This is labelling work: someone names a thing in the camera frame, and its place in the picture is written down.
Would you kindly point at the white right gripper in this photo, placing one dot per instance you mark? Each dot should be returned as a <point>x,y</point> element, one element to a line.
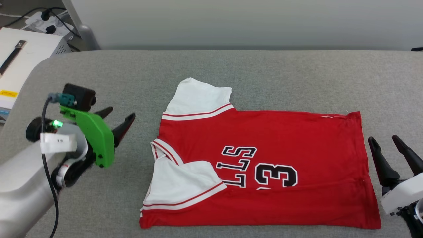
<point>403,195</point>

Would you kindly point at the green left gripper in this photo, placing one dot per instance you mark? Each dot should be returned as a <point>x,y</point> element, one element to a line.
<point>96,135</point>

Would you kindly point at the red and white jersey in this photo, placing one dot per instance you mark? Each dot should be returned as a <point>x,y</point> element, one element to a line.
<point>281,138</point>

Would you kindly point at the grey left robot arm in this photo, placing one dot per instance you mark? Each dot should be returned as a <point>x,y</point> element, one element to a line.
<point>19,191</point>

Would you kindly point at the white paper tag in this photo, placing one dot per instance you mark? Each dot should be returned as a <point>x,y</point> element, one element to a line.
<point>57,142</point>

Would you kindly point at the grey panel leg with foot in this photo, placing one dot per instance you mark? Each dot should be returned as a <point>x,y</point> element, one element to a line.
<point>82,29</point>

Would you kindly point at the white power strip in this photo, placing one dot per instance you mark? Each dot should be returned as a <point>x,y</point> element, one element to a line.
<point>41,19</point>

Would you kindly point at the white backdrop panel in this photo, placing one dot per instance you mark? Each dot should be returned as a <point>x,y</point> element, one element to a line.
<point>231,19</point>

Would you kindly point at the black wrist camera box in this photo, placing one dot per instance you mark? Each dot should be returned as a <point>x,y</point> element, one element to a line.
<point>79,96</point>

